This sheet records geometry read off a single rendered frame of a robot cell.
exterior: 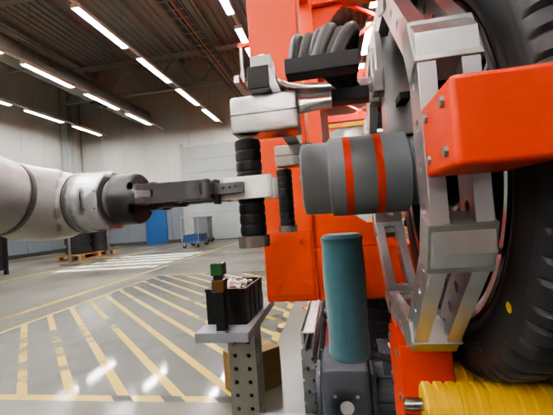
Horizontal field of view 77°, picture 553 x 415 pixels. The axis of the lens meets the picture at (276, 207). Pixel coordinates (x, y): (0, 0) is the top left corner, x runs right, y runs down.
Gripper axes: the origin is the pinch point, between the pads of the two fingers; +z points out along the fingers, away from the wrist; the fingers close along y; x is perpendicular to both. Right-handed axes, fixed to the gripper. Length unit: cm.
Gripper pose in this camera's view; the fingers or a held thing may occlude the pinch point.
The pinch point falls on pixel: (251, 188)
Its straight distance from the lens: 48.0
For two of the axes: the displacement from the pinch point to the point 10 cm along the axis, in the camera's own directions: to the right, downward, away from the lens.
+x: -0.7, -10.0, 0.2
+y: -1.7, -0.1, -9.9
